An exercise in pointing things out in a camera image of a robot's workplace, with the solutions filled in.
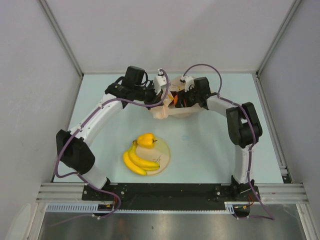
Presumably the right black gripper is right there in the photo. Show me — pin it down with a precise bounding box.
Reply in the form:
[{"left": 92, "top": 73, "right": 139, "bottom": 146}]
[{"left": 176, "top": 84, "right": 201, "bottom": 110}]

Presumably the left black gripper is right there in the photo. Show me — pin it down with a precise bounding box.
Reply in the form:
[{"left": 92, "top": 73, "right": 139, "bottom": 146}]
[{"left": 133, "top": 80, "right": 163, "bottom": 110}]

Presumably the fake orange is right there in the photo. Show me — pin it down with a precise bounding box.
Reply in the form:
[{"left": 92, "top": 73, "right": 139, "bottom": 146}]
[{"left": 173, "top": 95, "right": 179, "bottom": 106}]

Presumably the translucent peach plastic bag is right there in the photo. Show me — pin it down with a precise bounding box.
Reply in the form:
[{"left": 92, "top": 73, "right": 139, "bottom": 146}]
[{"left": 149, "top": 75, "right": 212, "bottom": 120}]

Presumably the yellow fake bell pepper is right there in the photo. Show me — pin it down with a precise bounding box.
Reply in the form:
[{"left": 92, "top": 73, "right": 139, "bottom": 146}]
[{"left": 137, "top": 133, "right": 157, "bottom": 149}]

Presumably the yellow fake banana bunch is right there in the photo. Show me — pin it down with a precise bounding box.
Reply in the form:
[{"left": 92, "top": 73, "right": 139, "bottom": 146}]
[{"left": 122, "top": 140, "right": 160, "bottom": 176}]

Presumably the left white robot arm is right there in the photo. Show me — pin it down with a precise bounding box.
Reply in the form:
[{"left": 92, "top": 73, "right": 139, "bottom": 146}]
[{"left": 54, "top": 66, "right": 170, "bottom": 200}]

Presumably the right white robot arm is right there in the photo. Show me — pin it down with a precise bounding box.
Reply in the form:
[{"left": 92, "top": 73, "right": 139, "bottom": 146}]
[{"left": 174, "top": 75, "right": 263, "bottom": 201}]

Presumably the cream round plate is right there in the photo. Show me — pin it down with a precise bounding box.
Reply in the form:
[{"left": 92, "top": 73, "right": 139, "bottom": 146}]
[{"left": 136, "top": 137, "right": 171, "bottom": 176}]

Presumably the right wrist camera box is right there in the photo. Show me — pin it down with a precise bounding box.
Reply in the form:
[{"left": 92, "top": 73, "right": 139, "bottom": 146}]
[{"left": 180, "top": 75, "right": 195, "bottom": 92}]

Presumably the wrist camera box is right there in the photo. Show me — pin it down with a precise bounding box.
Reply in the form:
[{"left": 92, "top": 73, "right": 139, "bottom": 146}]
[
  {"left": 180, "top": 75, "right": 195, "bottom": 92},
  {"left": 153, "top": 69, "right": 170, "bottom": 95}
]

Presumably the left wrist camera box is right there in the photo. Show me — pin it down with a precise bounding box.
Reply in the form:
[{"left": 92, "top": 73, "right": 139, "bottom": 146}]
[{"left": 153, "top": 69, "right": 170, "bottom": 95}]

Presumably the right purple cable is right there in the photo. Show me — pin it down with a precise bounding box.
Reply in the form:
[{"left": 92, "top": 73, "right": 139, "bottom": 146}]
[{"left": 183, "top": 63, "right": 276, "bottom": 221}]

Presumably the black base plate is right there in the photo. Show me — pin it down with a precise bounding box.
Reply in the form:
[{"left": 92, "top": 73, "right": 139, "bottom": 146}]
[{"left": 82, "top": 182, "right": 261, "bottom": 213}]

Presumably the white slotted cable duct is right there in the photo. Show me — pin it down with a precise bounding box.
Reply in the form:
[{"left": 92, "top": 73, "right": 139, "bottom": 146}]
[{"left": 45, "top": 202, "right": 235, "bottom": 215}]

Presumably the aluminium frame rail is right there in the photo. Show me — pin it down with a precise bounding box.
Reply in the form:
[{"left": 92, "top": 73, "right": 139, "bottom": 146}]
[{"left": 36, "top": 183, "right": 309, "bottom": 204}]

